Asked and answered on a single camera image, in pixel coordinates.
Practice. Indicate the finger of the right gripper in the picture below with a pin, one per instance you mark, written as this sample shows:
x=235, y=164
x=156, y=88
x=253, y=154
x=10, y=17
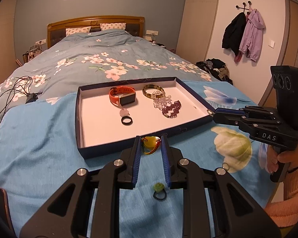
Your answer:
x=239, y=112
x=232, y=119

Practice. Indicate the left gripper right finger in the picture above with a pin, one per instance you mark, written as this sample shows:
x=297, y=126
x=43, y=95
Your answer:
x=215, y=204

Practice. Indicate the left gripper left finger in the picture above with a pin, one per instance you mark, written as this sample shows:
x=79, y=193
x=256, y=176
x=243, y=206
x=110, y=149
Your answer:
x=88, y=201

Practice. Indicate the silver ring keychain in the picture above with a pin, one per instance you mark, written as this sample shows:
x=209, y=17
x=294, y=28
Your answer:
x=225, y=166

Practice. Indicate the orange smart watch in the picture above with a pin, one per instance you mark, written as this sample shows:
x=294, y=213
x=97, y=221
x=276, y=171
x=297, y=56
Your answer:
x=122, y=95

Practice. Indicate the tortoiseshell bangle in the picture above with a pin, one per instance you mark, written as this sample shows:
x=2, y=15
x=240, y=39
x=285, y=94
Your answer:
x=153, y=91

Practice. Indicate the right forearm pink sleeve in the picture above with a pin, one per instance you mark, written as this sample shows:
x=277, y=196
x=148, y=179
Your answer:
x=285, y=213

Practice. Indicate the navy jewelry box tray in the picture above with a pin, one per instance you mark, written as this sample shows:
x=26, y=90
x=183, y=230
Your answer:
x=98, y=127

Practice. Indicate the right hand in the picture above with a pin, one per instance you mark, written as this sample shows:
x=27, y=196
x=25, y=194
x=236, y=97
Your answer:
x=273, y=159

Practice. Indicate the pile of dark clothes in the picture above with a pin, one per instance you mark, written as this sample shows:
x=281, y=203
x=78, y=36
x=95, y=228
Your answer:
x=216, y=68

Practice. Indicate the black jacket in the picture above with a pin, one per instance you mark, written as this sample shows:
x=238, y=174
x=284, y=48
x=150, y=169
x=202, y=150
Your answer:
x=234, y=32

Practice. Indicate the purple jacket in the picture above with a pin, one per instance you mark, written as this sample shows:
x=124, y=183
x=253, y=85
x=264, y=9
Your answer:
x=252, y=39

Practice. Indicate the wooden door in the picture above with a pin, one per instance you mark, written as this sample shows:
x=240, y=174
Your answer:
x=288, y=55

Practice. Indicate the blue floral towel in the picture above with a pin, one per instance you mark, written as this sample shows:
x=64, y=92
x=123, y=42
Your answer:
x=38, y=153

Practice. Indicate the right beige wardrobe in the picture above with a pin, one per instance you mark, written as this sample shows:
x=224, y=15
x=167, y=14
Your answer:
x=196, y=29

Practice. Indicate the blue floral duvet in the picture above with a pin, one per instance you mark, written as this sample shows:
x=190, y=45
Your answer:
x=91, y=58

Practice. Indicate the wooden headboard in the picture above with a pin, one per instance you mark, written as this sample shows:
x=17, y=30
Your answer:
x=57, y=31

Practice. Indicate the right patterned pillow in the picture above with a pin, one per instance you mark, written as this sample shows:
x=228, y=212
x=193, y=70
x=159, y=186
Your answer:
x=109, y=26

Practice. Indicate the patterned pillow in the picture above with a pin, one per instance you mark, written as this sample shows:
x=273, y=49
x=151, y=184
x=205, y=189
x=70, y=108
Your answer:
x=109, y=26
x=73, y=30

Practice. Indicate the nightstand clutter rack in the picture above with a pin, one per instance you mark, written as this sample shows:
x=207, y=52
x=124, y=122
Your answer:
x=33, y=52

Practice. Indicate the left patterned pillow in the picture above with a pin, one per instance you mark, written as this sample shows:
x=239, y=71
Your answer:
x=73, y=30

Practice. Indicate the white wall switch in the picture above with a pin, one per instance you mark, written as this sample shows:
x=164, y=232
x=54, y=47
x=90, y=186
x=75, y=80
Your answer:
x=271, y=44

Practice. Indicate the black wall coat hook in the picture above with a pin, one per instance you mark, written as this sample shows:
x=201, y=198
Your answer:
x=246, y=7

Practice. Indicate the white wall socket panel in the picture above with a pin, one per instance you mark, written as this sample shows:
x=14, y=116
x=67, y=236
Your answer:
x=152, y=33

